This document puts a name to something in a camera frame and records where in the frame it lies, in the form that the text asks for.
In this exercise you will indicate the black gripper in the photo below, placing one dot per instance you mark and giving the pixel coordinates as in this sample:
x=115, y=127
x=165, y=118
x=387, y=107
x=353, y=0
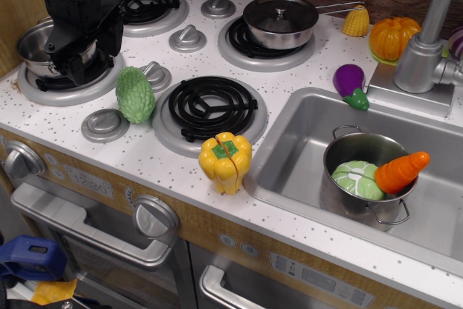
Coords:
x=76, y=24

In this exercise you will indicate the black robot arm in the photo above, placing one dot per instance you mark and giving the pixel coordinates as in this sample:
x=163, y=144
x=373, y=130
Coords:
x=78, y=24

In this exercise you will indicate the steel pot on left burner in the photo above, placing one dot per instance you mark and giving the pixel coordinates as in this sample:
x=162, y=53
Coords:
x=31, y=49

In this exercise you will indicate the green bumpy toy squash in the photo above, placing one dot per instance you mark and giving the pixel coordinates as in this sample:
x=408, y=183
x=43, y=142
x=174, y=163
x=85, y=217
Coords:
x=134, y=95

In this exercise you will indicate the grey stove knob near squash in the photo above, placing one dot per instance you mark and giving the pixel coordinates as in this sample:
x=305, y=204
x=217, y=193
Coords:
x=159, y=77

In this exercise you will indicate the steel frying pan with lid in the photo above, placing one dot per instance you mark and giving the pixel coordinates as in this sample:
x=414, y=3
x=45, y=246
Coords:
x=288, y=24

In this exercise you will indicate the steel pot in sink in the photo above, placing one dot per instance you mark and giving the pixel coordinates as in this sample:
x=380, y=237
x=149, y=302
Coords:
x=373, y=149

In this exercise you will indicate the grey stove knob front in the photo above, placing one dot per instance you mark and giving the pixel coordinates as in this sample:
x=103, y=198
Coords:
x=104, y=126

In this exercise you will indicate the black back left burner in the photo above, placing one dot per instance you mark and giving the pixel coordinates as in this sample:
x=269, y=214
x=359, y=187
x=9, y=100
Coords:
x=144, y=18

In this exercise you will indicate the silver oven dial left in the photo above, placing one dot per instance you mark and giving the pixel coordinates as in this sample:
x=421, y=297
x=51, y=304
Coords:
x=22, y=161

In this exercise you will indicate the silver oven dial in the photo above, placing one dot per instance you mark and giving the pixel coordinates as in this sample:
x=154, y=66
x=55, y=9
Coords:
x=152, y=217
x=22, y=161

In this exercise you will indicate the grey stove knob middle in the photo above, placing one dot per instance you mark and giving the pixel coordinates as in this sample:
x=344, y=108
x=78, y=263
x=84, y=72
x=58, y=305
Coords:
x=187, y=40

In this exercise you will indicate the black front right burner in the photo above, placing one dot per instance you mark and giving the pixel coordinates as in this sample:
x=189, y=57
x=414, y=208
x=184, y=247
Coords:
x=197, y=109

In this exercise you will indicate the grey stove knob back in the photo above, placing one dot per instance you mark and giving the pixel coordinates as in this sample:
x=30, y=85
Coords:
x=218, y=9

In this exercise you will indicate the black back right burner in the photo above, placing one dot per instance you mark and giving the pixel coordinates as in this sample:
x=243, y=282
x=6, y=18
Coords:
x=236, y=45

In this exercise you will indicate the silver oven dial right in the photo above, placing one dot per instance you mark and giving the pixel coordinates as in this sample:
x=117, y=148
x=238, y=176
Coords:
x=152, y=217

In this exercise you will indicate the yellow toy bell pepper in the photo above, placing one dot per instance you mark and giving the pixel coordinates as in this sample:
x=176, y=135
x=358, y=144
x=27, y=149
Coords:
x=226, y=159

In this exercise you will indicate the blue clamp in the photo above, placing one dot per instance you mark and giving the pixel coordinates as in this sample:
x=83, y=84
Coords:
x=32, y=258

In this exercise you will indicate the yellow cloth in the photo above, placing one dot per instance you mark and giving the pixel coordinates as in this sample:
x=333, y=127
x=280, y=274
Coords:
x=47, y=292

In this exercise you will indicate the silver toy sink basin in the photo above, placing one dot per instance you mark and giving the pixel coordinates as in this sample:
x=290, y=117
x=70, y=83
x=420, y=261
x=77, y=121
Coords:
x=287, y=172

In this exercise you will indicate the purple toy eggplant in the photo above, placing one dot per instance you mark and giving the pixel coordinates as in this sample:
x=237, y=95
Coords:
x=348, y=81

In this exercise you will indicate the yellow toy corn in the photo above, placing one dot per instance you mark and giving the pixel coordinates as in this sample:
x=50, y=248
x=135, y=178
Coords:
x=357, y=22

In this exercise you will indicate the green toy cabbage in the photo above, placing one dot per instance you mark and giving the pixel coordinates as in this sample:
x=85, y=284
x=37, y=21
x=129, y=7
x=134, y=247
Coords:
x=358, y=179

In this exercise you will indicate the orange toy pumpkin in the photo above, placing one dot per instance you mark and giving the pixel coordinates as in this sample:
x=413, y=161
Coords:
x=389, y=37

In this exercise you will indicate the orange toy carrot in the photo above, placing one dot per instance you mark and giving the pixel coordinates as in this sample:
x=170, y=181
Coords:
x=397, y=174

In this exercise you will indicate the silver toy faucet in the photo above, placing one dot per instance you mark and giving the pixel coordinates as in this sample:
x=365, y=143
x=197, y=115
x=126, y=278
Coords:
x=422, y=80

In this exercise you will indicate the purple toy onion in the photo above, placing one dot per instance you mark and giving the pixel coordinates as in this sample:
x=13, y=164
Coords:
x=455, y=42

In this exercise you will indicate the silver oven door handle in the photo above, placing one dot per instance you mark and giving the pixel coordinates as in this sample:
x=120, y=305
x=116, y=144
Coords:
x=68, y=218

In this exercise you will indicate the silver dishwasher door handle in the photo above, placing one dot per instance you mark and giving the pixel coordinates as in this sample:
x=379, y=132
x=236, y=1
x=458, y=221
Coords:
x=211, y=286

